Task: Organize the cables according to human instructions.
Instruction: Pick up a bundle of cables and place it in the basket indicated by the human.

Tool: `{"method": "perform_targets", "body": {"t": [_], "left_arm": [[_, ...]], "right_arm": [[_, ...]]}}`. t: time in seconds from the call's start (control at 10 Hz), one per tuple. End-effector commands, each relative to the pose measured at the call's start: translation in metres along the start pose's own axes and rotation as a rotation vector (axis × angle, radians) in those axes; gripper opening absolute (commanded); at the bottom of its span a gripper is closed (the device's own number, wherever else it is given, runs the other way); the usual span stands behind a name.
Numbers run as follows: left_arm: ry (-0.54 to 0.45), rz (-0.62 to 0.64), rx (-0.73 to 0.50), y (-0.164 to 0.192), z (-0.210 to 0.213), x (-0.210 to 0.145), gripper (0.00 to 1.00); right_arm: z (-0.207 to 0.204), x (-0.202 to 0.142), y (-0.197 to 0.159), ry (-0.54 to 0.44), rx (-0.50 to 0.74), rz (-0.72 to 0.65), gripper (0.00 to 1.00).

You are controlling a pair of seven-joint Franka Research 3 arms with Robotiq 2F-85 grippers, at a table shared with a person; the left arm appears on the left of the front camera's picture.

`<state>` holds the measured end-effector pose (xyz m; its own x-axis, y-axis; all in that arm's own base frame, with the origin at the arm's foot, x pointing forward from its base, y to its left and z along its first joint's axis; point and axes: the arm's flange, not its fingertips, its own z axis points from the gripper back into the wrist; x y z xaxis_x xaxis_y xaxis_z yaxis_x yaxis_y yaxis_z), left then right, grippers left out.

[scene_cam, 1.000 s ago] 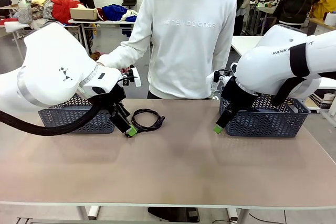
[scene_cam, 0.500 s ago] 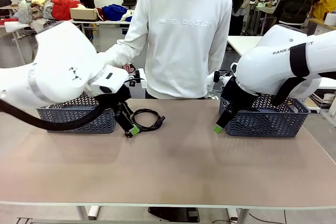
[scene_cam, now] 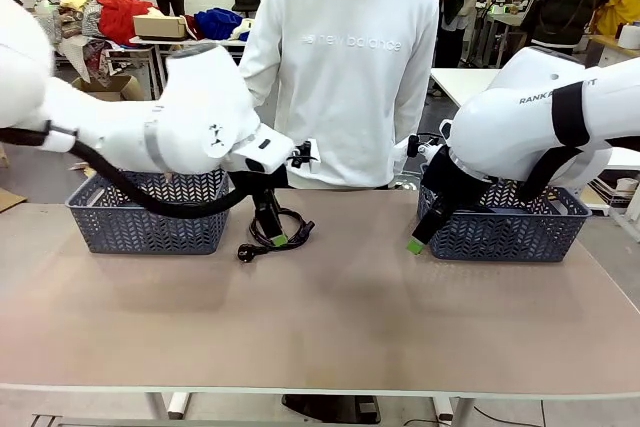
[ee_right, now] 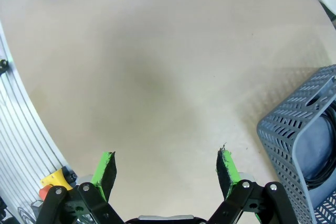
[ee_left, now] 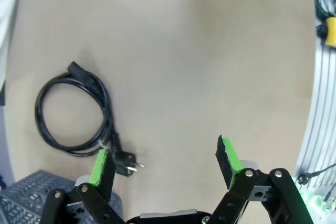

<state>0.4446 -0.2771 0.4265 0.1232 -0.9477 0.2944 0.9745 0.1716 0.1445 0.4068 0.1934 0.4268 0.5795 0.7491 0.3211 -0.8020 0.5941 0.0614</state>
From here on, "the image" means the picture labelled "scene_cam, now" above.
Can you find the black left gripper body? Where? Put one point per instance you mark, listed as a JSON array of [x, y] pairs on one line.
[[260, 182]]

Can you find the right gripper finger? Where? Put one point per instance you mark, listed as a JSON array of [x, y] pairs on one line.
[[425, 232], [442, 222]]

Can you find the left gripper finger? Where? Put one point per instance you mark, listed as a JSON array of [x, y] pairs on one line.
[[277, 229], [266, 227]]

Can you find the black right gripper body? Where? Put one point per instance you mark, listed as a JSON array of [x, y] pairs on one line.
[[450, 179]]

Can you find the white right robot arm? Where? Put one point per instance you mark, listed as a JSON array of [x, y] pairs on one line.
[[500, 132]]

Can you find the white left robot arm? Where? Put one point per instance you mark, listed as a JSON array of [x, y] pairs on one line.
[[200, 107]]

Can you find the blue-grey plastic basket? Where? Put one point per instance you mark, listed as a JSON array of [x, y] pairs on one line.
[[125, 234], [500, 242]]

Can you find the person in white sweatshirt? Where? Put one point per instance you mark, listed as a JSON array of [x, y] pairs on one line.
[[345, 97]]

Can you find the blue clothes pile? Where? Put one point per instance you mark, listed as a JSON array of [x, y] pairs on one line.
[[217, 22]]

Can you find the open cardboard box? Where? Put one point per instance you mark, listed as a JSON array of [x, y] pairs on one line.
[[115, 87]]

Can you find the white background table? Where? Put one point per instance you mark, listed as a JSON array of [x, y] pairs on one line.
[[150, 42]]

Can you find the white table leg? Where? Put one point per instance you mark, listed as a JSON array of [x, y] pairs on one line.
[[172, 404], [452, 412]]

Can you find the black table base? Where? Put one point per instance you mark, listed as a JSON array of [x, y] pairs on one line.
[[330, 407]]

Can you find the person in black coat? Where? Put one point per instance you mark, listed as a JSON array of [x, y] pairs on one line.
[[565, 2]]

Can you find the red clothes pile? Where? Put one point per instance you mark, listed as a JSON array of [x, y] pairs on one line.
[[120, 12]]

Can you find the white roll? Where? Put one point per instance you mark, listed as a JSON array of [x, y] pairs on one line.
[[631, 36]]

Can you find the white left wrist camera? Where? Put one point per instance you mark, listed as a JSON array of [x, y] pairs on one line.
[[311, 159]]

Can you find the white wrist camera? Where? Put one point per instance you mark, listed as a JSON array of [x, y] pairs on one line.
[[400, 152], [311, 159]]

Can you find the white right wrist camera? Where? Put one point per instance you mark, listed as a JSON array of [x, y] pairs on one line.
[[400, 152]]

